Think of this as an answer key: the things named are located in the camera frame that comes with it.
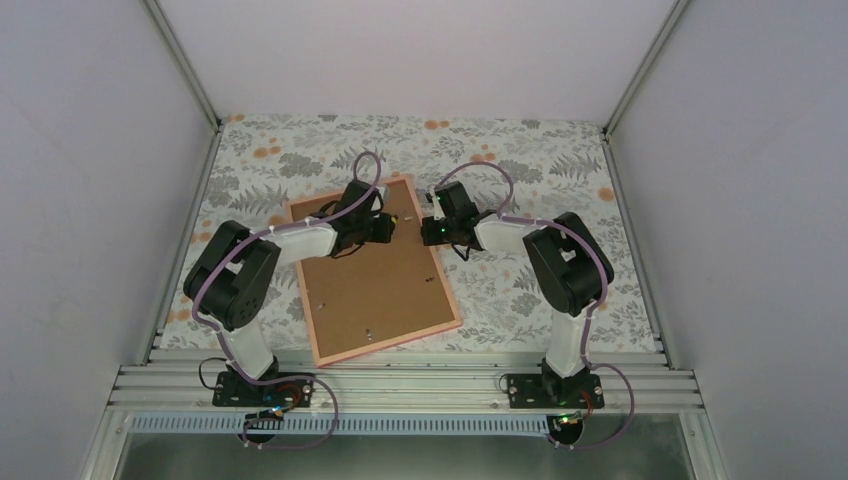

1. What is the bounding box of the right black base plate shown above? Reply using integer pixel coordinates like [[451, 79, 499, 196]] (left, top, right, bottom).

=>
[[503, 370, 605, 410]]

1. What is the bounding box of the pink picture frame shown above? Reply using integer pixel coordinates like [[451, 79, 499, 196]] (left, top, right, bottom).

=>
[[295, 175, 463, 367]]

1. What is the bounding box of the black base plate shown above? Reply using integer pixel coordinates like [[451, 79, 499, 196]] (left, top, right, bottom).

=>
[[211, 371, 315, 409], [503, 370, 605, 410]]

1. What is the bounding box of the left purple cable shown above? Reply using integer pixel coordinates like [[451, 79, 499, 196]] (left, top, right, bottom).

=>
[[190, 150, 384, 452]]

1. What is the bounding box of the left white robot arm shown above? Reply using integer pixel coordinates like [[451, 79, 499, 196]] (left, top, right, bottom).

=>
[[183, 180, 397, 405]]

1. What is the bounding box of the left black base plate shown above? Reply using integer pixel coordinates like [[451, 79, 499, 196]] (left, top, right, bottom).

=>
[[211, 371, 315, 409]]

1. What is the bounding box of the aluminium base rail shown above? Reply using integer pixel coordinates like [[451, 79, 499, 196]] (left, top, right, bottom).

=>
[[107, 351, 704, 436]]

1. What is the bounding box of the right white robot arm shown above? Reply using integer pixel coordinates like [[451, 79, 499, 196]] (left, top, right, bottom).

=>
[[421, 181, 614, 407]]

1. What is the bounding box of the floral patterned table mat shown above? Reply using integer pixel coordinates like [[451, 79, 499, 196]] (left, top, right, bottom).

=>
[[160, 114, 656, 353]]

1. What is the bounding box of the purple cable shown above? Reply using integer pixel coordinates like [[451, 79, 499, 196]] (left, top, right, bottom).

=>
[[433, 160, 637, 452], [190, 150, 384, 452]]

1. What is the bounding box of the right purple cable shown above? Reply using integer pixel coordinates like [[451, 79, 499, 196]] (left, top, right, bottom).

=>
[[433, 160, 637, 452]]

